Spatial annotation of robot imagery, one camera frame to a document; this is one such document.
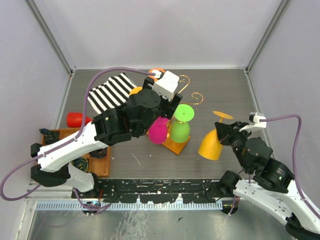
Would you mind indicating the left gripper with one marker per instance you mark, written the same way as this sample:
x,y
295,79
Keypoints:
x,y
171,106

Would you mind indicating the black white striped cloth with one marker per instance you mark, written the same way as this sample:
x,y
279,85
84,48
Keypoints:
x,y
111,94

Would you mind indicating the red plastic wine glass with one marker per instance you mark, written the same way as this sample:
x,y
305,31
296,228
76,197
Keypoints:
x,y
75,119

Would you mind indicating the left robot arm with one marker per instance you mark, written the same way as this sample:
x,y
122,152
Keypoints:
x,y
116,125

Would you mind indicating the magenta plastic wine glass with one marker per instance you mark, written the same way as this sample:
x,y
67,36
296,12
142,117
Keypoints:
x,y
158,131

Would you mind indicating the rolled blue-yellow tie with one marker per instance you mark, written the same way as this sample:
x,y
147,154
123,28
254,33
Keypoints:
x,y
81,163

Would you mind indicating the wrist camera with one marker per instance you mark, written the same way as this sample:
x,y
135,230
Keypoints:
x,y
256,122
166,85

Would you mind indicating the wooden compartment tray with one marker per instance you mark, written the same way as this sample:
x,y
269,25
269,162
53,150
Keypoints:
x,y
101,167

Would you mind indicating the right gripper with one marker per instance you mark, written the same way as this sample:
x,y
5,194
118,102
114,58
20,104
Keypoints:
x,y
226,131

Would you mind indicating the yellow-orange plastic wine glass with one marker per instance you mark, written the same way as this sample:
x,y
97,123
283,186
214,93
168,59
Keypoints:
x,y
135,90

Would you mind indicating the rolled dark orange-floral tie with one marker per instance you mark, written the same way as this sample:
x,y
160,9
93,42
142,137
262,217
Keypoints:
x,y
49,136

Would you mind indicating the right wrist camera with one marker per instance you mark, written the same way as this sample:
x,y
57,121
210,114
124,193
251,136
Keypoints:
x,y
256,122

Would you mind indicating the white slotted cable duct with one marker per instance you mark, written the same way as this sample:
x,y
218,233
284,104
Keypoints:
x,y
178,205

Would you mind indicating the yellow plastic wine glass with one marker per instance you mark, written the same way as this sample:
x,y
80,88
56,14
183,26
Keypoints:
x,y
210,147

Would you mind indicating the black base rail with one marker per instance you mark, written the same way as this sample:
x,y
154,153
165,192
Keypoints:
x,y
158,191

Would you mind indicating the gold wire wine glass rack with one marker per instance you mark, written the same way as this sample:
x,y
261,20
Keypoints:
x,y
178,147

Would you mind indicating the green plastic wine glass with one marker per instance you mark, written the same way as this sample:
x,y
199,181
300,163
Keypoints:
x,y
180,128

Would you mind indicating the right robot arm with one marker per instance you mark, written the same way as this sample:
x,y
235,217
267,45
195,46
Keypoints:
x,y
281,200

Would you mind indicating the orange plastic wine glass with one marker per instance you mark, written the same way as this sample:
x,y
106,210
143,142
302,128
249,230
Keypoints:
x,y
156,73

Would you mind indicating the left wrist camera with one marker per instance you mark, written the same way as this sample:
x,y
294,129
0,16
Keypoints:
x,y
166,85

